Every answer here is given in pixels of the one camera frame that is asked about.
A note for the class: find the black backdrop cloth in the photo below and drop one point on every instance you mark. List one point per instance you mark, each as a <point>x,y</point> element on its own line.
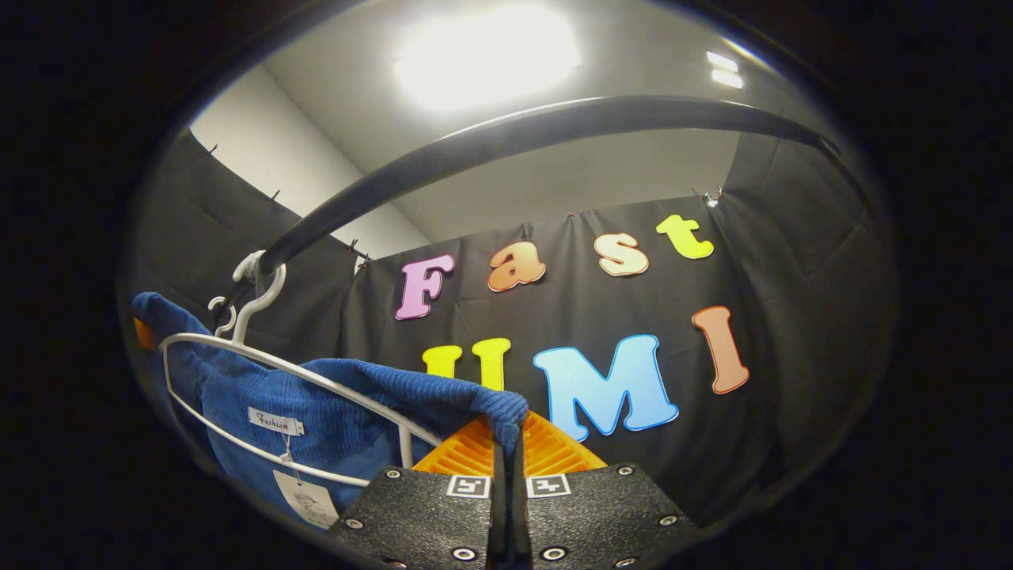
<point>791,277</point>

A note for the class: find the small ceiling light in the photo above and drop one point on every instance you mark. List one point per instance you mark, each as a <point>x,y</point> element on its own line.
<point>724,71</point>

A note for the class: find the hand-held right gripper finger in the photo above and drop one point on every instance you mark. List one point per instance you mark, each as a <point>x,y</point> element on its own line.
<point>518,522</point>
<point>498,522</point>

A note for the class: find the white hang tag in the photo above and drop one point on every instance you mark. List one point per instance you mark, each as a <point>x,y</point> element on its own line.
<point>309,499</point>

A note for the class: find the black clothes rack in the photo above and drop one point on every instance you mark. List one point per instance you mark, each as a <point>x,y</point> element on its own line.
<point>554,115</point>

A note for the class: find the large ceiling light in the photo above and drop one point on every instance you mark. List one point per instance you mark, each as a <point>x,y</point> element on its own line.
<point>487,55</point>

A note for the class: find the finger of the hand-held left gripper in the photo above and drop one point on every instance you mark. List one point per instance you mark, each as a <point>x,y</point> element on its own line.
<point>144,334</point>

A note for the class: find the white clothes hanger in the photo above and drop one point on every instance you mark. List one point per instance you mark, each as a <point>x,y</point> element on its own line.
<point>405,447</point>
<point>224,326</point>

